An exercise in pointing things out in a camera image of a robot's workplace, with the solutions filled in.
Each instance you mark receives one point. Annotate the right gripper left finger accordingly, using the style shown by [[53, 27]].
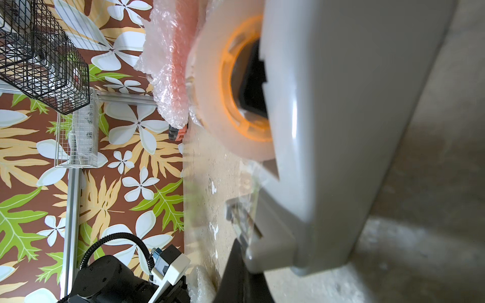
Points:
[[232, 287]]

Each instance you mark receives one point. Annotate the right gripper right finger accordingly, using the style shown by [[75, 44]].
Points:
[[257, 290]]

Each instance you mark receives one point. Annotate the grey tape dispenser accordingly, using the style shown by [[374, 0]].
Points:
[[318, 95]]

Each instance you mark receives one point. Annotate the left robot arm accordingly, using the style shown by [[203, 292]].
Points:
[[109, 280]]

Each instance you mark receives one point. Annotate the bubble wrap pile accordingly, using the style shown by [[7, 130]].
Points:
[[200, 286]]

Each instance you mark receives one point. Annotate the black wire basket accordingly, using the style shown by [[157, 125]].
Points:
[[39, 59]]

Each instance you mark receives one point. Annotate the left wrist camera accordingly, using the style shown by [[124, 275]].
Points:
[[170, 267]]

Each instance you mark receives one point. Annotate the white wire basket left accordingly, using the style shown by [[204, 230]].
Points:
[[77, 137]]

